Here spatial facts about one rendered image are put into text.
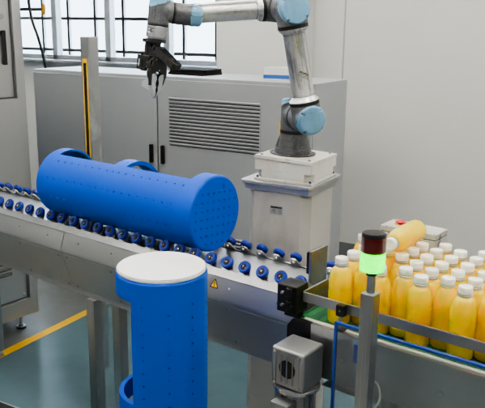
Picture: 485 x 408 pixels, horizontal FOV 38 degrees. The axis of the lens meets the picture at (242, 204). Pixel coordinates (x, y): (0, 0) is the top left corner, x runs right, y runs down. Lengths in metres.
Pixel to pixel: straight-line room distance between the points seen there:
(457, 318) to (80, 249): 1.61
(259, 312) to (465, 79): 3.04
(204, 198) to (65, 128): 2.69
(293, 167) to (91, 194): 0.80
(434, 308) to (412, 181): 3.24
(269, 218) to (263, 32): 2.54
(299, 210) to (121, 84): 2.20
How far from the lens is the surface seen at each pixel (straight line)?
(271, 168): 2.84
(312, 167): 2.77
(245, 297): 2.40
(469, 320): 1.96
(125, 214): 2.70
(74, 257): 3.00
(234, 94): 4.23
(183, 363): 2.19
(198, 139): 4.39
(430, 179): 5.17
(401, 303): 2.05
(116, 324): 3.21
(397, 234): 2.17
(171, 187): 2.55
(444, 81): 5.07
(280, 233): 2.87
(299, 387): 2.08
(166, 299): 2.09
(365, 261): 1.79
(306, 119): 2.71
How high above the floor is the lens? 1.76
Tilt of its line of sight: 14 degrees down
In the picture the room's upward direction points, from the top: 1 degrees clockwise
